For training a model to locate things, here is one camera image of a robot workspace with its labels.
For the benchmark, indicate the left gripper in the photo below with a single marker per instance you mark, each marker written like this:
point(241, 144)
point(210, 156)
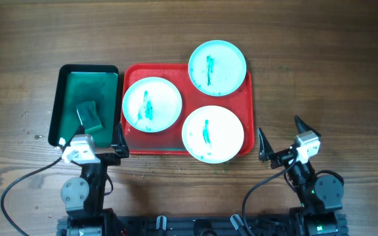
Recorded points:
point(120, 149)

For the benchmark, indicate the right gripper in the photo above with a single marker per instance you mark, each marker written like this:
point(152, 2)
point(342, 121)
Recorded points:
point(281, 158)

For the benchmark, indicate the green yellow sponge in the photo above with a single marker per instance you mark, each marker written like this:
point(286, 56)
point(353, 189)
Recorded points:
point(88, 116)

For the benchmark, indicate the white plate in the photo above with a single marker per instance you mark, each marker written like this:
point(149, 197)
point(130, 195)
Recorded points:
point(212, 134)
point(152, 104)
point(217, 68)

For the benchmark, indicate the white plate front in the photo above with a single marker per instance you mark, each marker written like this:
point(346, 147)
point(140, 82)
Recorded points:
point(212, 134)

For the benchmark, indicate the white plate top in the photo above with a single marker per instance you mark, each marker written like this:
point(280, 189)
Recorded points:
point(217, 68)

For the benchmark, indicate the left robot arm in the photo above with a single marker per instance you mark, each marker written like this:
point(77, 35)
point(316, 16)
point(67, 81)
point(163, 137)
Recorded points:
point(83, 196)

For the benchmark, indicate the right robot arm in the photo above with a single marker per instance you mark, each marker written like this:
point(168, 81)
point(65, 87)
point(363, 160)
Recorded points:
point(320, 193)

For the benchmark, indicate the red plastic tray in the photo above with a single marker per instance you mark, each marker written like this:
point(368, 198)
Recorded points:
point(169, 141)

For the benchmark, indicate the black tray with green water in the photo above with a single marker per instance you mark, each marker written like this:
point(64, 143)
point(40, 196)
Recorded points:
point(78, 83)

